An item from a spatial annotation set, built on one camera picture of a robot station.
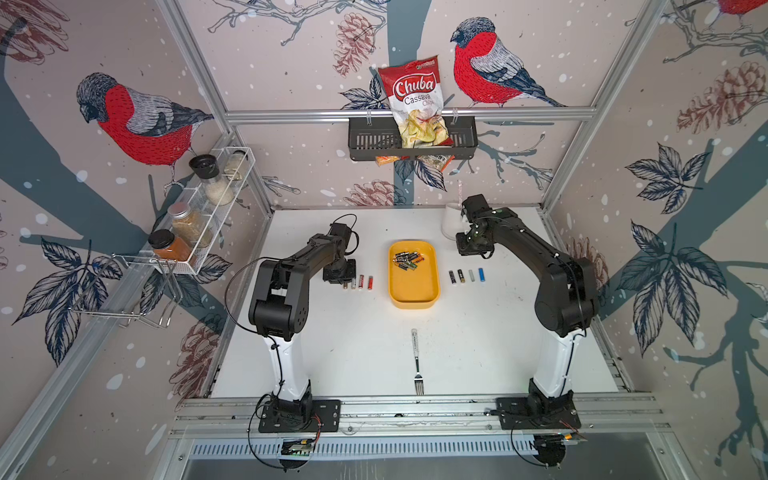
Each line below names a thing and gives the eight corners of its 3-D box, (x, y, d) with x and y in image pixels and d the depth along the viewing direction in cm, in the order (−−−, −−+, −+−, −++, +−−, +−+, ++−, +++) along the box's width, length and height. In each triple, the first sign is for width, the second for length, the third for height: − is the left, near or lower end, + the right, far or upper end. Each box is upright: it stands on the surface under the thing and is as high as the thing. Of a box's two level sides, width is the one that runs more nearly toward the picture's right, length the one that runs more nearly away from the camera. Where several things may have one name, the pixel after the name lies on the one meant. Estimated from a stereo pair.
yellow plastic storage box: (388, 309, 94) (387, 303, 91) (388, 246, 111) (388, 239, 108) (440, 309, 94) (441, 303, 91) (433, 246, 111) (434, 239, 108)
